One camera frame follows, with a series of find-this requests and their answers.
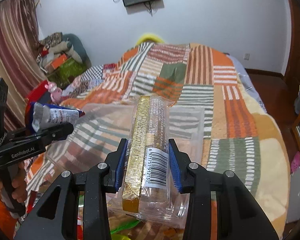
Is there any gold-tray cake snack pack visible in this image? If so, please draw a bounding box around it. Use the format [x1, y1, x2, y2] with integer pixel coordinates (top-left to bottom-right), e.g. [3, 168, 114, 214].
[108, 95, 187, 228]

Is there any person's left hand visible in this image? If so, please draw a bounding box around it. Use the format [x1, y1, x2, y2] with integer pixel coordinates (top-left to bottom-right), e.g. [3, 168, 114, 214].
[0, 161, 27, 203]

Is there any pink plush toy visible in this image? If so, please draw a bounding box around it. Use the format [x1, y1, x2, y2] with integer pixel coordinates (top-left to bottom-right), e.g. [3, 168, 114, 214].
[45, 81, 62, 105]

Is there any yellow pillow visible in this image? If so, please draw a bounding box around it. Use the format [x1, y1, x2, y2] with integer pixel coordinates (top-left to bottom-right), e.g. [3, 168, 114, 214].
[136, 33, 165, 46]

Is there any striped pink curtain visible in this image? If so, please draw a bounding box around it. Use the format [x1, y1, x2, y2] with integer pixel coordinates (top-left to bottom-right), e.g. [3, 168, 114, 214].
[0, 0, 45, 131]

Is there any pile of clothes and boxes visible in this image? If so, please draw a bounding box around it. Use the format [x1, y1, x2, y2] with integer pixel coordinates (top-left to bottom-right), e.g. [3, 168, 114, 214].
[36, 32, 89, 88]

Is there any blue red snack packet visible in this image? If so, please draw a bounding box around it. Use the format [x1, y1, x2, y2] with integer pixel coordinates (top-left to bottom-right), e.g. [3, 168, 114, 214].
[25, 102, 85, 134]

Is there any orange green patchwork blanket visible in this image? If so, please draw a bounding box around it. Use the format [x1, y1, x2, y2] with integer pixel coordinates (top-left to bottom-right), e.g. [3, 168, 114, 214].
[26, 42, 289, 236]

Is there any clear plastic storage bin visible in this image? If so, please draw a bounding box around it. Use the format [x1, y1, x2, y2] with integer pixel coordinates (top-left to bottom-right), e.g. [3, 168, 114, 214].
[45, 103, 204, 173]

